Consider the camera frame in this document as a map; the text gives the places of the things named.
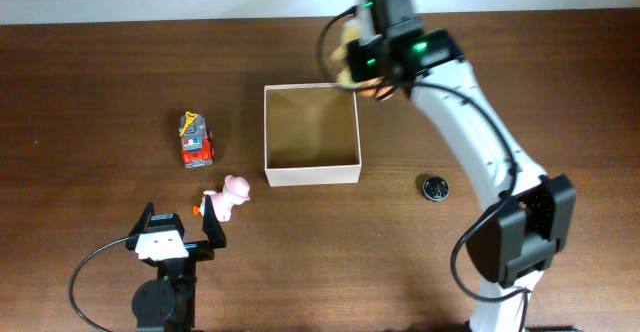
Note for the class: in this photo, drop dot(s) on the yellow plush duck toy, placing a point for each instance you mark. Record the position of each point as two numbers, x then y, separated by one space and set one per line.
349 44

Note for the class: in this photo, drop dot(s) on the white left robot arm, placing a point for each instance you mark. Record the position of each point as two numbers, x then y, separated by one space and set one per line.
167 302

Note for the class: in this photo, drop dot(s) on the red grey toy truck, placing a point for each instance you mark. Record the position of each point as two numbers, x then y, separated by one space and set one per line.
196 141

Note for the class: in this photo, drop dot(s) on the small black round lid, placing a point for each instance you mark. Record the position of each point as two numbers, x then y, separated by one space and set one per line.
435 188

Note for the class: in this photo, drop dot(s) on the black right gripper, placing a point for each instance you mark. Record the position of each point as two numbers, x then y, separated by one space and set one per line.
357 62

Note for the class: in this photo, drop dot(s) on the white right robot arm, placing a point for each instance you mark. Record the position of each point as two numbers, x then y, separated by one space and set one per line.
526 216

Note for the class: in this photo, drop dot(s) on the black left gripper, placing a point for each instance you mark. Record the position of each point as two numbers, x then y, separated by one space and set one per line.
203 249

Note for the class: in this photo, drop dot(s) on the pink cardboard box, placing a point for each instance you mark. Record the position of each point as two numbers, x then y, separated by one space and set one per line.
311 135

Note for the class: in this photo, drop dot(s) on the pink white toy duck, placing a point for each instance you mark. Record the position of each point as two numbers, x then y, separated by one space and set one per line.
235 192

